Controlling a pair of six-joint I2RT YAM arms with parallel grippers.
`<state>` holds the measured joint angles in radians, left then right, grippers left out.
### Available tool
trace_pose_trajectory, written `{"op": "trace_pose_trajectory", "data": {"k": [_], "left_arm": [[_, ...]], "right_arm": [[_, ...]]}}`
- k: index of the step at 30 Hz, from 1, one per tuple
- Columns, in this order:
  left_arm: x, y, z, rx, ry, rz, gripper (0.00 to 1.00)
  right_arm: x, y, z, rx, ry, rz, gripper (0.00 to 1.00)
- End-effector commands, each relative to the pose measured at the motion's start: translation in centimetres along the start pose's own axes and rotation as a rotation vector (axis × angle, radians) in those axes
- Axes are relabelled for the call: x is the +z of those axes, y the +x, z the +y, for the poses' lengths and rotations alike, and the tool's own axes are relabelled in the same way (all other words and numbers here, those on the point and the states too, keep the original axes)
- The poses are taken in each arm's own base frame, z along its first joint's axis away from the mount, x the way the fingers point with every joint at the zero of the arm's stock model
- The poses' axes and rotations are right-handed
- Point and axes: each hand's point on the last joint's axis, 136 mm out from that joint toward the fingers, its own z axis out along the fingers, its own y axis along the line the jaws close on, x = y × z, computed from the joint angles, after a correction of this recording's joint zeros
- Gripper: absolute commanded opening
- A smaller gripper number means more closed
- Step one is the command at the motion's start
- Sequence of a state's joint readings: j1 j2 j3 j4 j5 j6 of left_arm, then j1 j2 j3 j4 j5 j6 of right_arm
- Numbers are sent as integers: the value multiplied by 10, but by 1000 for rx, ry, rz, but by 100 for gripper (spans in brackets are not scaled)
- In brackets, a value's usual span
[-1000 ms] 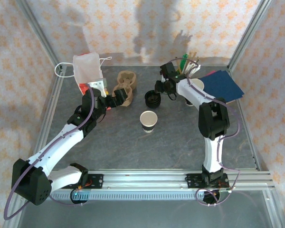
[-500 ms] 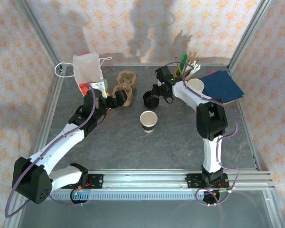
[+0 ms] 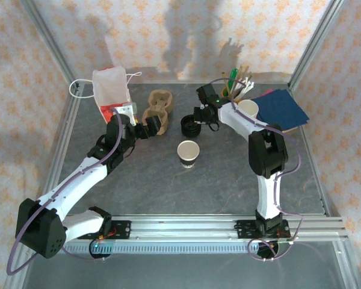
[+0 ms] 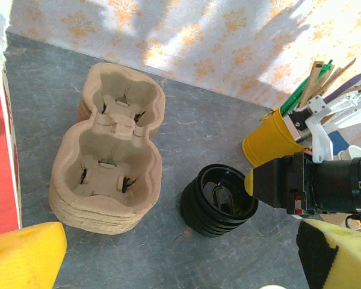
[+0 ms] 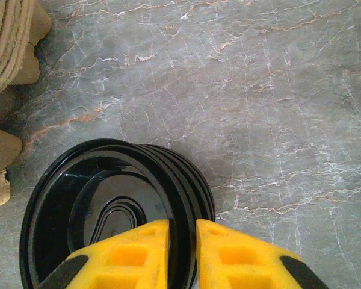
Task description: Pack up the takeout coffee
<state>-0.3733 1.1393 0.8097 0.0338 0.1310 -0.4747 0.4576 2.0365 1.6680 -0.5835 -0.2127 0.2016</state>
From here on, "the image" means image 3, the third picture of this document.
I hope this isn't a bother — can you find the stack of pulp cup carriers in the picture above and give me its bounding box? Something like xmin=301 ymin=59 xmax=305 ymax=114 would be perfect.
xmin=141 ymin=89 xmax=174 ymax=137

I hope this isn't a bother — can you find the single paper coffee cup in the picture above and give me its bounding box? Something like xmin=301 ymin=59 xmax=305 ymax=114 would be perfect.
xmin=176 ymin=140 xmax=200 ymax=169

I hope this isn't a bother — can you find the red and white paper bag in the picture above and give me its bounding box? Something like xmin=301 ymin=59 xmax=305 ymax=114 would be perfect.
xmin=69 ymin=66 xmax=143 ymax=124

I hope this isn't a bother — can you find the wooden stirrer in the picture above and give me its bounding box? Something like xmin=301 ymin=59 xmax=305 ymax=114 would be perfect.
xmin=236 ymin=65 xmax=245 ymax=91
xmin=239 ymin=66 xmax=251 ymax=91
xmin=221 ymin=71 xmax=231 ymax=99

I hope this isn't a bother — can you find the stack of paper cups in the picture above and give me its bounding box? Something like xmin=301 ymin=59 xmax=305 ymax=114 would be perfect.
xmin=238 ymin=99 xmax=260 ymax=120

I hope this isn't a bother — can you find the white wrapped straw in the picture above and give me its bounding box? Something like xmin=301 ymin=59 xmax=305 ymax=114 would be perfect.
xmin=233 ymin=81 xmax=256 ymax=101
xmin=231 ymin=76 xmax=253 ymax=100
xmin=234 ymin=85 xmax=256 ymax=102

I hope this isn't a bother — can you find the green straw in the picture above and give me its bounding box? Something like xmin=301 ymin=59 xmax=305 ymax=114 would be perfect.
xmin=227 ymin=68 xmax=239 ymax=99

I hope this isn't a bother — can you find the navy napkin stack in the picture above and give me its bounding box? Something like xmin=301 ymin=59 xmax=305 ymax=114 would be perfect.
xmin=251 ymin=89 xmax=310 ymax=131

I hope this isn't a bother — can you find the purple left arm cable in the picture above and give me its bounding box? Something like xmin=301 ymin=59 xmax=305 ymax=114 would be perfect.
xmin=6 ymin=107 xmax=123 ymax=275

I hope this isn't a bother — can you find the aluminium side table rail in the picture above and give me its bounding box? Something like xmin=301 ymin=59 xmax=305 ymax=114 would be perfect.
xmin=288 ymin=85 xmax=332 ymax=217
xmin=42 ymin=84 xmax=85 ymax=217

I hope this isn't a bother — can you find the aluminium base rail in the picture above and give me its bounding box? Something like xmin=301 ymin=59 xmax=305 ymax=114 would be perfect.
xmin=60 ymin=214 xmax=348 ymax=241

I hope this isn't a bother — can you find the aluminium corner post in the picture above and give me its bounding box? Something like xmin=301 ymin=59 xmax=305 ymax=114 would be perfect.
xmin=288 ymin=0 xmax=345 ymax=88
xmin=20 ymin=0 xmax=81 ymax=91

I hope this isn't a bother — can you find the grey slotted cable duct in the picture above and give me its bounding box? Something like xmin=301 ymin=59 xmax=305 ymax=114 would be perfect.
xmin=63 ymin=242 xmax=259 ymax=254

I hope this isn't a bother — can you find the black round cable port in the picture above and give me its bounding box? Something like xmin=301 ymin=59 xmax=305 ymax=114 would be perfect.
xmin=257 ymin=240 xmax=280 ymax=260
xmin=89 ymin=240 xmax=113 ymax=260

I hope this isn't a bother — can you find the aluminium frame leg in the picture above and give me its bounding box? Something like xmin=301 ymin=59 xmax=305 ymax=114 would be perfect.
xmin=333 ymin=240 xmax=360 ymax=289
xmin=2 ymin=255 xmax=28 ymax=289

